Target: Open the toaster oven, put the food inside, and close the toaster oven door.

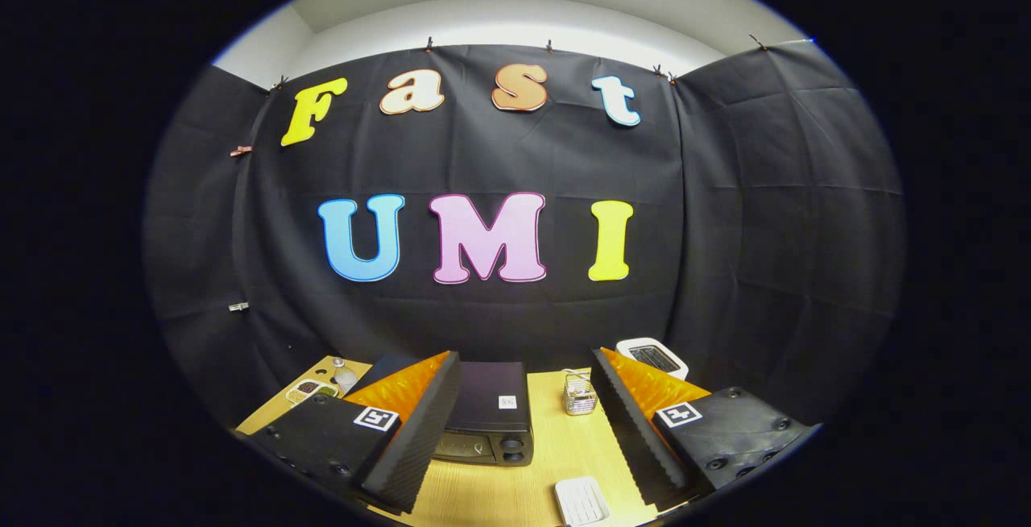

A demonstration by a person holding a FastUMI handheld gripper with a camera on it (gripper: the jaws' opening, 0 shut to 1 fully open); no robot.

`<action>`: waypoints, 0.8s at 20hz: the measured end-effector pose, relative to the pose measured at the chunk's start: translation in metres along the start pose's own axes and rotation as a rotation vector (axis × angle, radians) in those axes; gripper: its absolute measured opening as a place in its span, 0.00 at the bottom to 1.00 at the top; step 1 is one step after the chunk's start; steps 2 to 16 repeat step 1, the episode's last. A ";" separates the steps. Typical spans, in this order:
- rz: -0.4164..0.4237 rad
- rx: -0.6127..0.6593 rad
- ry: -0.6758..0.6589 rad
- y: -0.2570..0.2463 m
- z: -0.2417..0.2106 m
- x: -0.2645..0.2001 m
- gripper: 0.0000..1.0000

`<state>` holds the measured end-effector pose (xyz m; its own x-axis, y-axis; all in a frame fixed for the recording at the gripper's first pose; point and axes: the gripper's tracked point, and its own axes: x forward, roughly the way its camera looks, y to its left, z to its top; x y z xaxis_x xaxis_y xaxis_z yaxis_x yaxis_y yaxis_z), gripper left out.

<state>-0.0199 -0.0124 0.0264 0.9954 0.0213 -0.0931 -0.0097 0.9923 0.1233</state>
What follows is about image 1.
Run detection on black toaster oven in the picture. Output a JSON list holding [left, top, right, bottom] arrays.
[[346, 354, 535, 467]]

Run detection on cream sectioned snack plate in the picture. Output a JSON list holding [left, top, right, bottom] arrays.
[[286, 379, 341, 405]]

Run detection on metal wire basket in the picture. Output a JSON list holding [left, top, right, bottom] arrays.
[[563, 370, 598, 417]]

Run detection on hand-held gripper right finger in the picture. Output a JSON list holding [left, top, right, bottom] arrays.
[[590, 347, 813, 512]]

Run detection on white slot toaster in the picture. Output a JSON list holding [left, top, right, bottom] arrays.
[[615, 338, 689, 381]]

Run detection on black backdrop cloth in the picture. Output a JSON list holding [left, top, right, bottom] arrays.
[[145, 39, 907, 431]]

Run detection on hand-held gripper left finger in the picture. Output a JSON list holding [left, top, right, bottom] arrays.
[[250, 351, 462, 514]]

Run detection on small white ribbed tray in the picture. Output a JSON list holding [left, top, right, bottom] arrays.
[[554, 476, 611, 526]]

